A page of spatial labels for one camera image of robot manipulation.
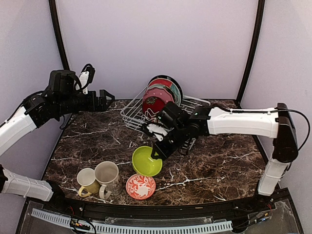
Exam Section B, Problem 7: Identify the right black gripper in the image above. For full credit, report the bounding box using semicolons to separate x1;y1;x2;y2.
151;123;189;160

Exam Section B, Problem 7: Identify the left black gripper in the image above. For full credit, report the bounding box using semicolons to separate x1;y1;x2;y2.
56;89;115;116

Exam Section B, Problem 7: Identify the lime green bowl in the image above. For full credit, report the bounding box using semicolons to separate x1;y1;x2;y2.
132;146;162;177

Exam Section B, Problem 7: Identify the white and red bowl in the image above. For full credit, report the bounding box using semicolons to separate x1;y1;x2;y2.
126;174;156;200

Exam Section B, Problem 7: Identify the white patterned mug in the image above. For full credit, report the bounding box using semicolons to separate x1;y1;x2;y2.
94;161;122;200

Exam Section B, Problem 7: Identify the yellow mug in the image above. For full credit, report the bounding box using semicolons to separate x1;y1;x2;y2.
77;168;100;197

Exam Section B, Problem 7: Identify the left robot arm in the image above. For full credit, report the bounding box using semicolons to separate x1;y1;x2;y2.
0;66;115;213

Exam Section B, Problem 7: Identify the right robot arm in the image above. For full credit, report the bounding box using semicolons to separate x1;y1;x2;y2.
142;102;299;212

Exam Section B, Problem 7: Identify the red floral plate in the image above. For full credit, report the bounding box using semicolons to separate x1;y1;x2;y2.
142;96;167;120

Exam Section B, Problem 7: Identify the pink dotted scalloped plate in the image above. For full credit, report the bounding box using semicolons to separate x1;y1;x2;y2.
143;88;175;103

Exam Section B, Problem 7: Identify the light teal plate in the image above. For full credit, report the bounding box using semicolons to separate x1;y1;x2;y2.
147;84;181;106

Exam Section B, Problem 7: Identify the red and teal plate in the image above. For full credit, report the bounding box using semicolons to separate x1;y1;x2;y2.
148;78;181;107

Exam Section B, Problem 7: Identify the black plate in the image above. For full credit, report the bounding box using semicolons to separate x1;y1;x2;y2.
148;75;184;108

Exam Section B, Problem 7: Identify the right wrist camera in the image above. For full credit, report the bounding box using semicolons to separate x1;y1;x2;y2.
154;125;168;141

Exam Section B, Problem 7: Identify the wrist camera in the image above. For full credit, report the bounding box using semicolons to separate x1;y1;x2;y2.
154;125;168;141
76;63;95;95

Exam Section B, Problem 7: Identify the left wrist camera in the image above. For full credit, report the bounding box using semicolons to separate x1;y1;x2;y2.
76;63;95;95

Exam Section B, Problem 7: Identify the white wire dish rack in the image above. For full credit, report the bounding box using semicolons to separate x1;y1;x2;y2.
120;86;212;156

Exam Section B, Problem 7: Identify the black left frame post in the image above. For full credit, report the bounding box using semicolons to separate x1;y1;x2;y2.
48;0;70;70

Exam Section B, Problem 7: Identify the black frame post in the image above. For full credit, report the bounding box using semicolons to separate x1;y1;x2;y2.
48;0;70;70
235;0;265;106

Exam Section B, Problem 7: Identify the white slotted cable duct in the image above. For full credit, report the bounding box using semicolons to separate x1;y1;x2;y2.
31;208;233;234

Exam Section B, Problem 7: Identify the black front table rail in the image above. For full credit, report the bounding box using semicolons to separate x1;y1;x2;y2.
25;189;292;229

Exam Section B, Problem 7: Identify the black right frame post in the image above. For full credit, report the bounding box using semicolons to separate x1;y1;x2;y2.
235;0;265;106

